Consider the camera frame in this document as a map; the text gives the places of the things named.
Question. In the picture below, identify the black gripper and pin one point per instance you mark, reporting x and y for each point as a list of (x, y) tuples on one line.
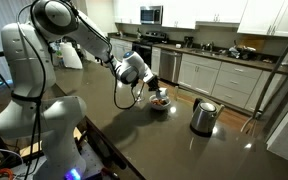
[(153, 83)]

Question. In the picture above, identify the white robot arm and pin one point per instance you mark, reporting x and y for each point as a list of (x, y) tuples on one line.
[(27, 66)]

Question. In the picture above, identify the white bowl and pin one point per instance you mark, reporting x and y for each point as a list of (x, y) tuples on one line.
[(159, 106)]

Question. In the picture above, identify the brown mixed nuts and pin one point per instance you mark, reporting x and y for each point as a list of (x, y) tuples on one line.
[(158, 101)]

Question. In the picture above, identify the clear glass tumbler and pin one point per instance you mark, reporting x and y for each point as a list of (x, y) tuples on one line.
[(139, 93)]

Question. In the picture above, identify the stainless steel dishwasher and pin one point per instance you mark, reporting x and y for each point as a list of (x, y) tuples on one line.
[(170, 66)]

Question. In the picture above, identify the black kitchen stove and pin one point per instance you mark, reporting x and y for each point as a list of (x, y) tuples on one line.
[(144, 53)]

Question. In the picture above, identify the white double door cabinet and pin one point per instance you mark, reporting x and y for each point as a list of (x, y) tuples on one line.
[(197, 75)]

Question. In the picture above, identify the small white container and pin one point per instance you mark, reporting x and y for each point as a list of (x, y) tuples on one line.
[(178, 45)]

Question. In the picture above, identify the stainless steel electric kettle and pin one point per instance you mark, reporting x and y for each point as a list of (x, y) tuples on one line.
[(202, 116)]

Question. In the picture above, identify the black coffee maker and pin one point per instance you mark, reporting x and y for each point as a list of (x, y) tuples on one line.
[(188, 41)]

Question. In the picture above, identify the white base cabinet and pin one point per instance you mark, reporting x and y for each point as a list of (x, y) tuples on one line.
[(120, 48)]

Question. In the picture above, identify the dark glass bottle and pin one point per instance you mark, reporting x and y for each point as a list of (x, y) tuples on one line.
[(138, 33)]

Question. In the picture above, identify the dark kitchen countertop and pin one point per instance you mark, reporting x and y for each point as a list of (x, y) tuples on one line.
[(217, 57)]

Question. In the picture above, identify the metal sink faucet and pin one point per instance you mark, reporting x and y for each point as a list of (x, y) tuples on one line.
[(210, 46)]

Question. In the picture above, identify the stainless steel microwave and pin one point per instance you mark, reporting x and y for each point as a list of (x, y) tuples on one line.
[(150, 15)]

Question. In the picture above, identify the white drawer cabinet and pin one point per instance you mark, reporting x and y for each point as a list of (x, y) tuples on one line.
[(235, 83)]

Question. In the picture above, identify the white upper cabinet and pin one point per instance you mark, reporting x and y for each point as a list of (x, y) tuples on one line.
[(180, 13), (217, 10)]

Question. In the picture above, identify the pile of counter clutter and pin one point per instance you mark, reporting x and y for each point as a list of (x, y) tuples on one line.
[(242, 51)]

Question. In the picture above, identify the white tall bin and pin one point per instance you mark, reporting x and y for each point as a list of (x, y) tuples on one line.
[(70, 56)]

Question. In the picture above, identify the white perforated mounting plate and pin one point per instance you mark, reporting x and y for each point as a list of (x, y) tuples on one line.
[(90, 160)]

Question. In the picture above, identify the white base cabinet doors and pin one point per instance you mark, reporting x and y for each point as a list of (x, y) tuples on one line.
[(264, 90)]

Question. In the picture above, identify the wooden cutting board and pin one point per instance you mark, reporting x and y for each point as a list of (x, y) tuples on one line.
[(254, 41)]

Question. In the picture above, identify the white upper kitchen cabinets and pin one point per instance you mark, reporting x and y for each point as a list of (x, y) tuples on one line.
[(267, 16)]

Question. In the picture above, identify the light wooden base board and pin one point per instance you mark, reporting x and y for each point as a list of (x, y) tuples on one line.
[(30, 150)]

